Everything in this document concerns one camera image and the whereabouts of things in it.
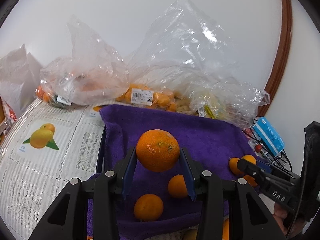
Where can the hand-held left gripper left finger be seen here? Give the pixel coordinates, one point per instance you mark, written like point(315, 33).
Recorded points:
point(128, 172)

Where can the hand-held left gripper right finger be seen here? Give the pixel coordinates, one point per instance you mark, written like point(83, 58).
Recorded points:
point(188, 177)

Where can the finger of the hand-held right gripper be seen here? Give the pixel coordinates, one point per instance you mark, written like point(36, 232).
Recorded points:
point(252, 172)
point(263, 164)

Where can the orange mandarin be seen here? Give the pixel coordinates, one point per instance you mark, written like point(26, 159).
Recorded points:
point(148, 207)
point(250, 158)
point(225, 230)
point(248, 179)
point(176, 186)
point(157, 150)
point(233, 166)

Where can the purple towel lined tray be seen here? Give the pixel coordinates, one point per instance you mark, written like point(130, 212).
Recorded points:
point(212, 135)

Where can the person's right hand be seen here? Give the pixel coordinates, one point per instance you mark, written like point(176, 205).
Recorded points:
point(281, 216)

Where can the red cherry tomato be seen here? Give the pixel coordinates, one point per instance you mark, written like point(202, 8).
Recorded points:
point(258, 147)

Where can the blue tissue box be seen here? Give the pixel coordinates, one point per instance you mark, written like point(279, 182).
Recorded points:
point(268, 135)

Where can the bag of cherry tomatoes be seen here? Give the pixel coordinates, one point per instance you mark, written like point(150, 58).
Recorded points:
point(248, 132)

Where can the clear bag of yellow fruit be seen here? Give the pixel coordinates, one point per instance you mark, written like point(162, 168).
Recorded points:
point(225, 100)

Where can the clear bag of orange fruit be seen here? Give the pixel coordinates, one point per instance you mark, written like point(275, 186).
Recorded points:
point(82, 80)

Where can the clear plastic bag of mandarins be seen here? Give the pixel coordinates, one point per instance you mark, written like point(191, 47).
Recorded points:
point(175, 55)

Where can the wooden chair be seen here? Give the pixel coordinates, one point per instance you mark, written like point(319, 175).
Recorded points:
point(2, 110)

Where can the white plastic bag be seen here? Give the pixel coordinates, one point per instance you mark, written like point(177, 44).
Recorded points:
point(15, 80)

